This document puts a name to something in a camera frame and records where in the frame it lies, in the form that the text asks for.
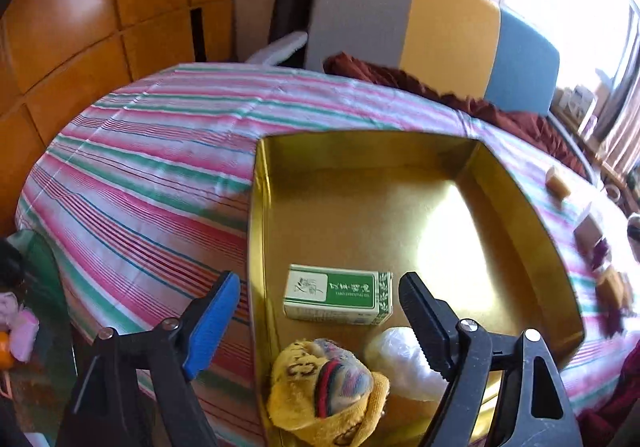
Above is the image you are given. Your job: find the yellow patterned sock bundle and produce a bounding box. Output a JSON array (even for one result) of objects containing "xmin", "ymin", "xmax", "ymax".
[{"xmin": 266, "ymin": 338, "xmax": 390, "ymax": 447}]

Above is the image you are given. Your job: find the pink soft toy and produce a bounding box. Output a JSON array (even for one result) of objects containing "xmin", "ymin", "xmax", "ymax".
[{"xmin": 0, "ymin": 291, "xmax": 41, "ymax": 364}]

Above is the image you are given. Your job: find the white plastic bag ball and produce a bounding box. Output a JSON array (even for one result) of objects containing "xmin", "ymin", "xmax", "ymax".
[{"xmin": 364, "ymin": 327, "xmax": 451, "ymax": 402}]

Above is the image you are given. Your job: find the striped bed sheet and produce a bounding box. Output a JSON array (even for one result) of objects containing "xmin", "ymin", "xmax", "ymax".
[{"xmin": 15, "ymin": 63, "xmax": 640, "ymax": 447}]

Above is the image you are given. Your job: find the grey bed rail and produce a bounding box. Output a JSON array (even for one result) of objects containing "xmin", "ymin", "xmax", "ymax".
[{"xmin": 547, "ymin": 113, "xmax": 599, "ymax": 184}]

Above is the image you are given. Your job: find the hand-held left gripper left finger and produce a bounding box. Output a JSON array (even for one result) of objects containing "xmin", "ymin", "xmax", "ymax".
[{"xmin": 55, "ymin": 271, "xmax": 242, "ymax": 447}]

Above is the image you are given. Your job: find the maroon blanket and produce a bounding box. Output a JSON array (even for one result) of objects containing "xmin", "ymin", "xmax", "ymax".
[{"xmin": 324, "ymin": 52, "xmax": 591, "ymax": 180}]

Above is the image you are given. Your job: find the gold metal tin box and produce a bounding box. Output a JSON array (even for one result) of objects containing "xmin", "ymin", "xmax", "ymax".
[{"xmin": 246, "ymin": 129, "xmax": 586, "ymax": 447}]

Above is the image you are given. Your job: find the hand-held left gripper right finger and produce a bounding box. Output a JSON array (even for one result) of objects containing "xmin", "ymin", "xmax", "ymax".
[{"xmin": 398, "ymin": 272, "xmax": 583, "ymax": 447}]

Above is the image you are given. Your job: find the grey yellow blue headboard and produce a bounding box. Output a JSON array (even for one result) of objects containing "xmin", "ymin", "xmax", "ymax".
[{"xmin": 305, "ymin": 0, "xmax": 561, "ymax": 116}]

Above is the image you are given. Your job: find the wooden wardrobe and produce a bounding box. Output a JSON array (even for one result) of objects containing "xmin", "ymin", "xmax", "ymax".
[{"xmin": 0, "ymin": 0, "xmax": 236, "ymax": 238}]

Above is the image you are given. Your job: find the wrapped cake packet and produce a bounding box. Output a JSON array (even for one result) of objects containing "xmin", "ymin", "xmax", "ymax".
[
  {"xmin": 545, "ymin": 166, "xmax": 572, "ymax": 200},
  {"xmin": 597, "ymin": 267, "xmax": 632, "ymax": 315},
  {"xmin": 574, "ymin": 214, "xmax": 603, "ymax": 253}
]

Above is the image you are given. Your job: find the green and white carton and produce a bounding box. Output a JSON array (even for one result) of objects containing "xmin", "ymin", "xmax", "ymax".
[{"xmin": 283, "ymin": 264, "xmax": 395, "ymax": 327}]

